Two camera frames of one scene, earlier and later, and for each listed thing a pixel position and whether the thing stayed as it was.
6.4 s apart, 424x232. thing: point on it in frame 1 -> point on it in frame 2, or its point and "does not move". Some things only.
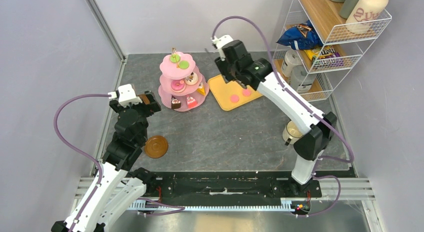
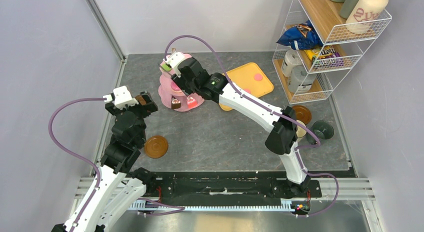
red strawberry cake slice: (191, 102) does not move
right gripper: (222, 66) -> (180, 81)
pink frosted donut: (177, 85) does not move
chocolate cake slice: (175, 103) does not move
